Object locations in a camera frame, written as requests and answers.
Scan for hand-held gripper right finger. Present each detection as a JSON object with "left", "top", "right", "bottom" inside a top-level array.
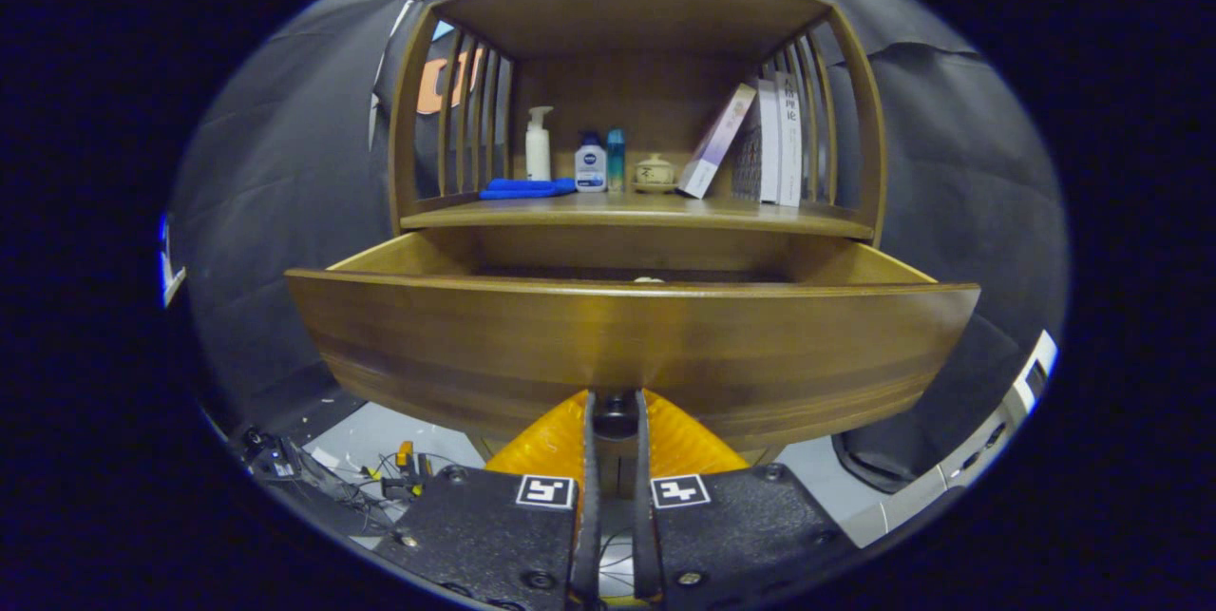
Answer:
[{"left": 633, "top": 389, "right": 861, "bottom": 610}]

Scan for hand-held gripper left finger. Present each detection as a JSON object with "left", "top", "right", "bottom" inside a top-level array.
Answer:
[{"left": 373, "top": 389, "right": 602, "bottom": 610}]

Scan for wooden drawer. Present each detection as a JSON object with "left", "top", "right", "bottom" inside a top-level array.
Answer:
[{"left": 285, "top": 229, "right": 981, "bottom": 450}]

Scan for wooden countertop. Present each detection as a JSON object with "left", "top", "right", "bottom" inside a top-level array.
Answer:
[{"left": 399, "top": 191, "right": 875, "bottom": 241}]

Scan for wooden cabinet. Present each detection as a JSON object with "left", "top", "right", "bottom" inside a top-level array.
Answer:
[{"left": 388, "top": 0, "right": 889, "bottom": 503}]

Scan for black floor device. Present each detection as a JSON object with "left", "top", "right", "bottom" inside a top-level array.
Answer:
[{"left": 242, "top": 426, "right": 329, "bottom": 490}]

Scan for white appliance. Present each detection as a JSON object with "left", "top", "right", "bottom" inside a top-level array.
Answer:
[{"left": 841, "top": 331, "right": 1058, "bottom": 547}]

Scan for blue folded cloth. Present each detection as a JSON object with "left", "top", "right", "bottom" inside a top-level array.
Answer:
[{"left": 478, "top": 177, "right": 578, "bottom": 201}]

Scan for beige lidded tea bowl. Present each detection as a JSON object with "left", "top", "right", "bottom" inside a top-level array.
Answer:
[{"left": 634, "top": 153, "right": 677, "bottom": 195}]

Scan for white bottle blue cap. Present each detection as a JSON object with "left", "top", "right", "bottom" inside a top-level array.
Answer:
[{"left": 574, "top": 131, "right": 609, "bottom": 193}]

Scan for white pump bottle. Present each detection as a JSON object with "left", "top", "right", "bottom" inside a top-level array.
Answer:
[{"left": 525, "top": 105, "right": 554, "bottom": 181}]

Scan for purple book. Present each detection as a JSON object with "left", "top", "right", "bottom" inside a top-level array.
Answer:
[{"left": 676, "top": 83, "right": 758, "bottom": 200}]

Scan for white book black lettering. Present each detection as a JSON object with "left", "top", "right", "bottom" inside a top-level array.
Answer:
[{"left": 774, "top": 71, "right": 805, "bottom": 208}]

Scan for black cables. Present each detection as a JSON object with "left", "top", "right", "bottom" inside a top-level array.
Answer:
[{"left": 323, "top": 440, "right": 447, "bottom": 536}]

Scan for wall poster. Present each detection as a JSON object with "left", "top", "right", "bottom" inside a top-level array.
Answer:
[{"left": 160, "top": 212, "right": 186, "bottom": 308}]

